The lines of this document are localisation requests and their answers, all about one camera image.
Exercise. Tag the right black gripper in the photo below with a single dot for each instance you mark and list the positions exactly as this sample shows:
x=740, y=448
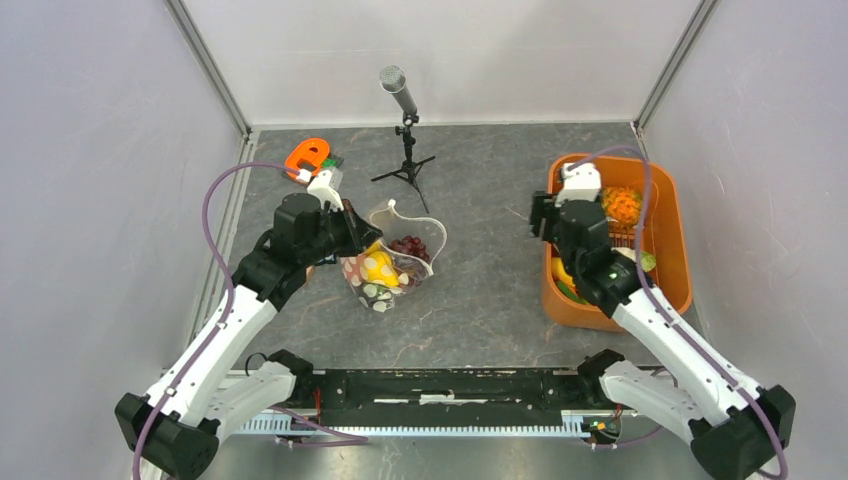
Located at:
x=543, y=207

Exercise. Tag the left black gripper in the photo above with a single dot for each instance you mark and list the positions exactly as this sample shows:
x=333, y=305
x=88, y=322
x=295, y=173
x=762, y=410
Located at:
x=359, y=232

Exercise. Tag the yellow lemon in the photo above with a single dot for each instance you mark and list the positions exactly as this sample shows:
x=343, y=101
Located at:
x=378, y=267

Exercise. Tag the clear dotted zip top bag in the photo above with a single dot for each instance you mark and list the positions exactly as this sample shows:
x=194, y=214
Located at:
x=398, y=262

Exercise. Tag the purple grape bunch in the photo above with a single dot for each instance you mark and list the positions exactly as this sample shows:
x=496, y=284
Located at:
x=411, y=245

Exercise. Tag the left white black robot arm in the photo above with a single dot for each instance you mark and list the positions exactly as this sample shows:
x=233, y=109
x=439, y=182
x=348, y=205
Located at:
x=180, y=422

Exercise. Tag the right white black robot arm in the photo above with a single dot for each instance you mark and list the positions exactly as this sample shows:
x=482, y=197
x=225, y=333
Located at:
x=734, y=427

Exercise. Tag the orange plastic food bin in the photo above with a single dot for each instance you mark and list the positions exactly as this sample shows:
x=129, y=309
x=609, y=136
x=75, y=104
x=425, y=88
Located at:
x=662, y=236

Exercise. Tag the yellow mango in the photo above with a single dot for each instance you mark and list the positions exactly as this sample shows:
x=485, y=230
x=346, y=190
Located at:
x=559, y=273

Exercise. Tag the small yellow pineapple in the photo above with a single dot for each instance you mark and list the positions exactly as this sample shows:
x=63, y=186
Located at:
x=622, y=204

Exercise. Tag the green cucumber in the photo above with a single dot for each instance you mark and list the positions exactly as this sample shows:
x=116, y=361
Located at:
x=569, y=292

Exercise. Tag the pale green cabbage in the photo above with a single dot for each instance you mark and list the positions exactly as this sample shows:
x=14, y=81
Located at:
x=647, y=260

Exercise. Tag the silver microphone on tripod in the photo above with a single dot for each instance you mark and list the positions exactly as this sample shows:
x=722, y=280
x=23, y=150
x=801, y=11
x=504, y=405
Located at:
x=393, y=80

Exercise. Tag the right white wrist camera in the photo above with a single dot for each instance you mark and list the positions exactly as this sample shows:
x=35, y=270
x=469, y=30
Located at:
x=579, y=183

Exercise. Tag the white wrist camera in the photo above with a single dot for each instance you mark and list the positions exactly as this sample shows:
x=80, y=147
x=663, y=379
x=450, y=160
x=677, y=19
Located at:
x=322, y=189
x=579, y=183

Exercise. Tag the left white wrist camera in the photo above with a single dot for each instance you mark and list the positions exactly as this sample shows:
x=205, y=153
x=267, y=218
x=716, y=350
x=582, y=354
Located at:
x=322, y=189

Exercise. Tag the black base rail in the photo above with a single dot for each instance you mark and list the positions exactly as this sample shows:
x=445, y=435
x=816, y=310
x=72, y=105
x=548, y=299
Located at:
x=452, y=397

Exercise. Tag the white cable duct strip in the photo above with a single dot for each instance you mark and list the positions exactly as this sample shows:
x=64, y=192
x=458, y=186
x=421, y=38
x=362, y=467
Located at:
x=276, y=423

